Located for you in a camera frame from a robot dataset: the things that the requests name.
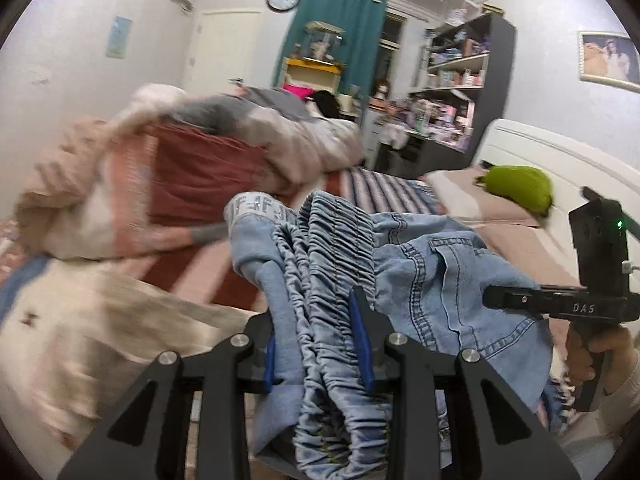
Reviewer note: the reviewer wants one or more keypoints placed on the person's right forearm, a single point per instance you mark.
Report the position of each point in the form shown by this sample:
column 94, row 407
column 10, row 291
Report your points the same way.
column 615, row 410

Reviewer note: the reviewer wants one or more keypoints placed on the person's right hand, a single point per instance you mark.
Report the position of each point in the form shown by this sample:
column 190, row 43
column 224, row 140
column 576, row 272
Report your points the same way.
column 617, row 345

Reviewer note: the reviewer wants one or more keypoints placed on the window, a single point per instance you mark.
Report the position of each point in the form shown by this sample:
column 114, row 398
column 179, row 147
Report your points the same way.
column 390, row 45

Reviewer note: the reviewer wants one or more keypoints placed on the dark bookshelf with items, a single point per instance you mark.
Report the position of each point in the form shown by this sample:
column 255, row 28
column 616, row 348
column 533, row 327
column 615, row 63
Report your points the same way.
column 495, row 85

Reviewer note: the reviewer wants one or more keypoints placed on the white bed headboard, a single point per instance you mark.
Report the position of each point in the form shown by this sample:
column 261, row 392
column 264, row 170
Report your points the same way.
column 540, row 150

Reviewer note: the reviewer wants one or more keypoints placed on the green plush toy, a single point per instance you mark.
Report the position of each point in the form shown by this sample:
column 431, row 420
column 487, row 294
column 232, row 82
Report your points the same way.
column 515, row 190

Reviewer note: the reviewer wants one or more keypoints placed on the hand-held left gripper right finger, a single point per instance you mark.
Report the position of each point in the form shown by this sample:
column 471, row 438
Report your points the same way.
column 362, row 340

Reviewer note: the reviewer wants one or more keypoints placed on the beige patterned cloth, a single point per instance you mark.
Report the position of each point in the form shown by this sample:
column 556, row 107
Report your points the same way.
column 100, row 340

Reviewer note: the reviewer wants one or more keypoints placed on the mannequin head with wig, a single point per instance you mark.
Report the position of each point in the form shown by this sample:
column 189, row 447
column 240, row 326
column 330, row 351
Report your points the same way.
column 383, row 89

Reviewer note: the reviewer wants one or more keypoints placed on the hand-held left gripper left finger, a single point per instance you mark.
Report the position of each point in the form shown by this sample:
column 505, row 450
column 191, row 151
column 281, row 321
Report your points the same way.
column 270, row 365

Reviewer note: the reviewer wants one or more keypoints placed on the beige pink pillow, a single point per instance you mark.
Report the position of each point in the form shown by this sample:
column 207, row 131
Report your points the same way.
column 470, row 195
column 540, row 250

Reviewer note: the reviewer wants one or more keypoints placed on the pink beige duvet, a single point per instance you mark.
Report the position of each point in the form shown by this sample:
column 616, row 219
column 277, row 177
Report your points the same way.
column 75, row 195

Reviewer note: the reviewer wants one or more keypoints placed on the black and white plush toy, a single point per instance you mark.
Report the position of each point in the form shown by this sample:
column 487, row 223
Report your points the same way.
column 325, row 102

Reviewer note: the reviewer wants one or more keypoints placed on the white door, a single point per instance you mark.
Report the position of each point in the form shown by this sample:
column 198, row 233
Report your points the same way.
column 225, row 50

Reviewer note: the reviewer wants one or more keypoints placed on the light blue denim pants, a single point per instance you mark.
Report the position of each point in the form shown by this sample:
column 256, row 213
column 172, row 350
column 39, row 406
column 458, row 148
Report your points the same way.
column 425, row 280

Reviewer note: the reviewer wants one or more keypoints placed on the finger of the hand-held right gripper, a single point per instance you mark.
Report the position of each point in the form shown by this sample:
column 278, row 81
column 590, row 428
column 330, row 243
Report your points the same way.
column 515, row 300

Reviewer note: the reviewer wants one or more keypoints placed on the clear display box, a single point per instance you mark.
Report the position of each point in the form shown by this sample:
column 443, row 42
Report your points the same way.
column 460, row 7

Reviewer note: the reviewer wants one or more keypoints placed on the red pillow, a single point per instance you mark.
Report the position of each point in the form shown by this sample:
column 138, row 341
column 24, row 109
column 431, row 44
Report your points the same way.
column 210, row 175

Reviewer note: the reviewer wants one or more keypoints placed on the glass display case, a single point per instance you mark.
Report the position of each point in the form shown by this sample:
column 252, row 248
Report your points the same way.
column 321, row 42

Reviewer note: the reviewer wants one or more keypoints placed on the pink bag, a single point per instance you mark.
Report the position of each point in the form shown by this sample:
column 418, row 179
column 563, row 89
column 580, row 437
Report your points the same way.
column 297, row 91

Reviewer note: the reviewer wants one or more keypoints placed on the teal curtain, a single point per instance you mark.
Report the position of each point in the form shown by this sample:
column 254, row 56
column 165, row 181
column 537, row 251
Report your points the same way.
column 360, row 45

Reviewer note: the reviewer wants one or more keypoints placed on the framed wall picture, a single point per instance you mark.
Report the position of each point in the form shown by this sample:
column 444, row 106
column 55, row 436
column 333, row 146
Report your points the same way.
column 610, row 60

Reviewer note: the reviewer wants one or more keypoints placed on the yellow shelf unit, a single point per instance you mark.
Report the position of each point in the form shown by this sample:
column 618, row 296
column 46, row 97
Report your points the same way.
column 312, row 66

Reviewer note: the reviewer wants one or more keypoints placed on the small wall poster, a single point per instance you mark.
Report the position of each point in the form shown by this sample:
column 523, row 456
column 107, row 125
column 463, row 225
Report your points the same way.
column 119, row 36

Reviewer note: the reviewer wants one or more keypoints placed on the striped blanket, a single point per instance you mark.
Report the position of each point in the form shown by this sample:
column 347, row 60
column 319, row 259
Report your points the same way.
column 385, row 190

